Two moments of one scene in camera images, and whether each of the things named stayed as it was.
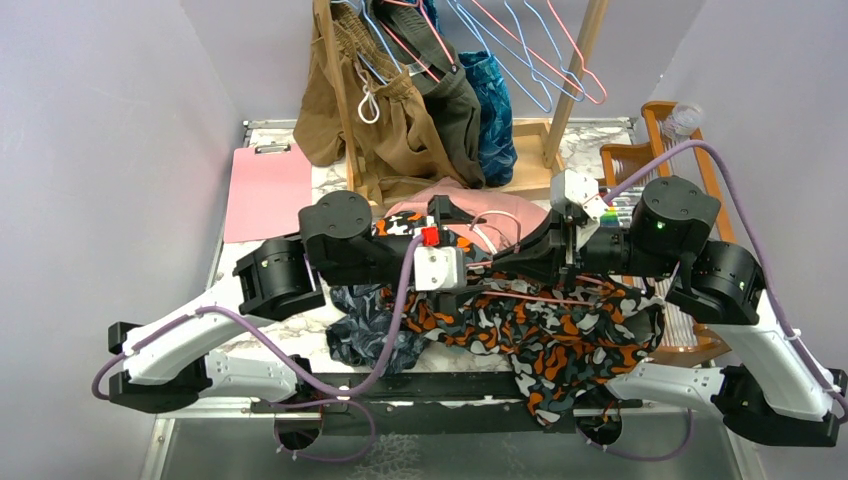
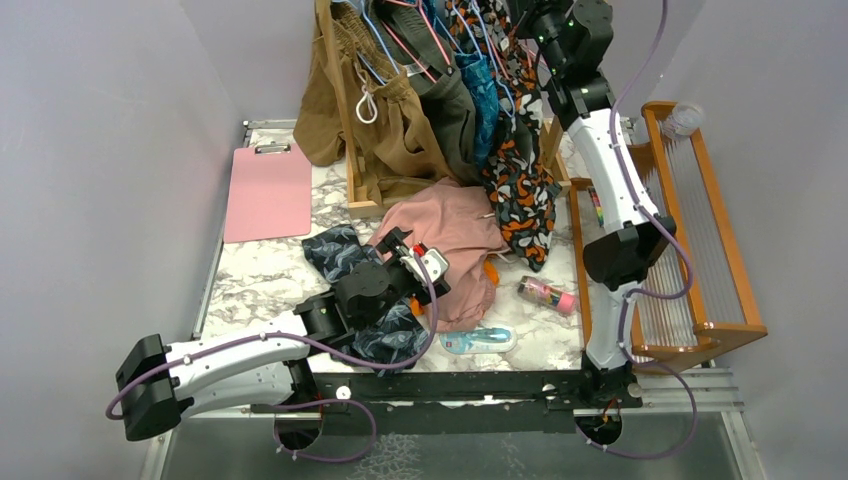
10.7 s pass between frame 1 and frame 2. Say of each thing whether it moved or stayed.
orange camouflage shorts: moved
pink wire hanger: stayed
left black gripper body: moved
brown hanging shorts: stayed
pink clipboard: stayed
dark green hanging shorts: stayed
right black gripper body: moved
